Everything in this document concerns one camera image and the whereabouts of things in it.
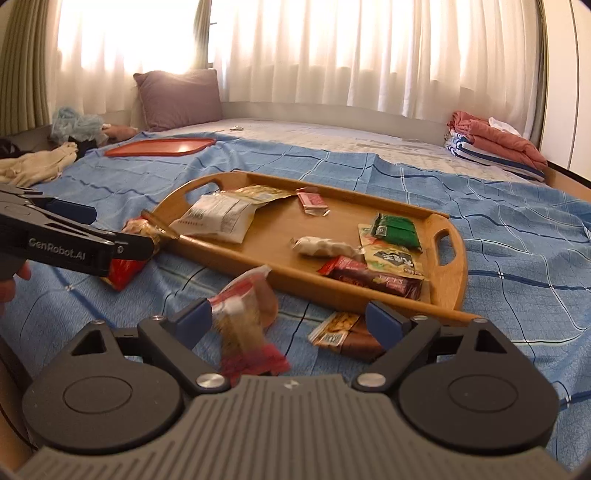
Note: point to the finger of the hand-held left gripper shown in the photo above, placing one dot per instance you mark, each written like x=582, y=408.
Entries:
x=74, y=212
x=134, y=248

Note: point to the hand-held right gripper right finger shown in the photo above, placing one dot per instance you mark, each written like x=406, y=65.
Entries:
x=383, y=323

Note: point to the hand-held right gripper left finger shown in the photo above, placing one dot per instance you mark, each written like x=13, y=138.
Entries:
x=194, y=318

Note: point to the red and gold snack packet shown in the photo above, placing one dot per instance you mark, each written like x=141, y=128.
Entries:
x=122, y=272

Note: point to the red printed clear snack packet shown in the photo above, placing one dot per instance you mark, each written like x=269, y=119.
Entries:
x=251, y=341

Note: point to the yellow pouch with black label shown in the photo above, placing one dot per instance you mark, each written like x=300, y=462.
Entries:
x=392, y=261

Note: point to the green snack packet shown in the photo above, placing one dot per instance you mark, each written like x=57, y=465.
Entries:
x=397, y=230

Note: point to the white candy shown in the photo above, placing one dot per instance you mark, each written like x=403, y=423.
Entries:
x=318, y=247

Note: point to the wooden serving tray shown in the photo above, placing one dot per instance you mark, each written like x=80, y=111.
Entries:
x=286, y=235

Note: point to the thin red snack wrapper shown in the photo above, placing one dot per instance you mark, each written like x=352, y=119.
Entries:
x=311, y=201

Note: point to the golden snack packet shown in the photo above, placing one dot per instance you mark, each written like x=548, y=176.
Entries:
x=265, y=194

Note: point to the person's left hand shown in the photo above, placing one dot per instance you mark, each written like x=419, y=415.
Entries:
x=5, y=295

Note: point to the red-brown chocolate bar wrapper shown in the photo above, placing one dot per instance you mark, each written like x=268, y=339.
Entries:
x=378, y=279

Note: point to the orange snack packet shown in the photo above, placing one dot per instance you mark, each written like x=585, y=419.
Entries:
x=333, y=328

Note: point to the beige cloth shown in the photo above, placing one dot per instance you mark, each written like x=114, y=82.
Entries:
x=32, y=166

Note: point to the small black object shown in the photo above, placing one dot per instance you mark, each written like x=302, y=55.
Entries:
x=81, y=144

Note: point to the white snack packet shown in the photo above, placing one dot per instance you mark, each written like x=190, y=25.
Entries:
x=217, y=217

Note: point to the teal crumpled cloth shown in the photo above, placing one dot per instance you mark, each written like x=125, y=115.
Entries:
x=74, y=122

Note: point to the pinkish brown object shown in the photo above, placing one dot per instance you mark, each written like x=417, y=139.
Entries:
x=120, y=133

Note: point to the red plastic tray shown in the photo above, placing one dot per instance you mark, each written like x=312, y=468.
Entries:
x=157, y=147

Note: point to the blue checked bed sheet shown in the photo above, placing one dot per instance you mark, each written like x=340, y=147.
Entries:
x=508, y=240

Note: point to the purple pillow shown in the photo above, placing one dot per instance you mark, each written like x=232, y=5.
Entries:
x=180, y=99

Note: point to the grey-green curtain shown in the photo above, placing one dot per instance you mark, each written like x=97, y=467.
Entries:
x=23, y=60
x=203, y=32

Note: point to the pale patterned mattress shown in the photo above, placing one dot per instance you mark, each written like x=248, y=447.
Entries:
x=346, y=134

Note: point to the folded blue striped towel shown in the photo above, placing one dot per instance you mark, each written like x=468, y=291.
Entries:
x=471, y=150

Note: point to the folded blankets stack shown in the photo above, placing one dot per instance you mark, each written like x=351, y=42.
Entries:
x=498, y=138

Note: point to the white cloth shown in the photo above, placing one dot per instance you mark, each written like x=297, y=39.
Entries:
x=501, y=123

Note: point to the white sheer curtain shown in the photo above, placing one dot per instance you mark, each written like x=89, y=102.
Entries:
x=346, y=55

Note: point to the white wardrobe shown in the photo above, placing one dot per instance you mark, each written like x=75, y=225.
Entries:
x=568, y=92

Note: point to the wooden bed frame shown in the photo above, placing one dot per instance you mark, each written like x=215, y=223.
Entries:
x=570, y=182

